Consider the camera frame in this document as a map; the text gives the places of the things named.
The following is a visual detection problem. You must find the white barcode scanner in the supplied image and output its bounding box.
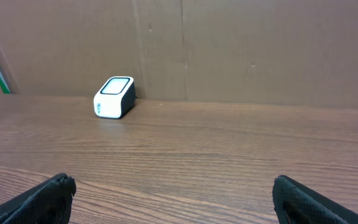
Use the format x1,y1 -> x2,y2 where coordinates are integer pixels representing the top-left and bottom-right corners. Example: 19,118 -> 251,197
93,76 -> 136,119

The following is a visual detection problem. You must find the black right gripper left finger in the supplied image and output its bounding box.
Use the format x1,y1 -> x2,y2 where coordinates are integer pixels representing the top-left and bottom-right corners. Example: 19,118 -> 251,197
0,173 -> 76,224

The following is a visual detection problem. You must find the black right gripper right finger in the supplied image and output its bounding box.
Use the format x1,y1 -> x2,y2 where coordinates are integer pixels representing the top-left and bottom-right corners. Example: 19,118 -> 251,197
272,175 -> 358,224

